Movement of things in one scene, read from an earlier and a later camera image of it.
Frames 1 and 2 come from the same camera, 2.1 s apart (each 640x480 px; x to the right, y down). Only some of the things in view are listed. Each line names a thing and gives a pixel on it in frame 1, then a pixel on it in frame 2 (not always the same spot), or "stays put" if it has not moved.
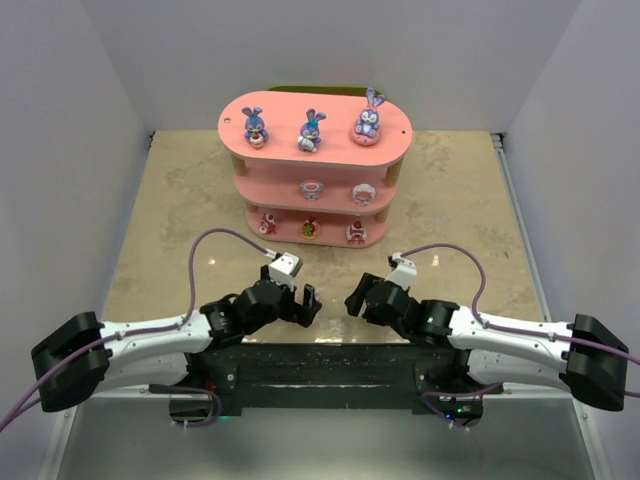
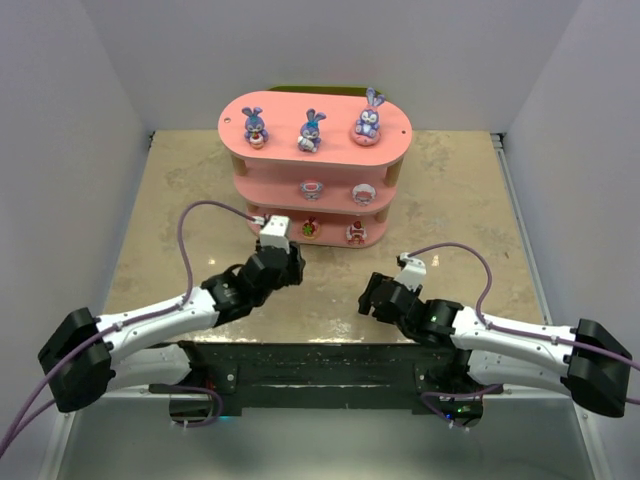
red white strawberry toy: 356,233 stays put
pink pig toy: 311,190 stays put
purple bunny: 366,131 stays put
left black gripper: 295,306 -> 294,260
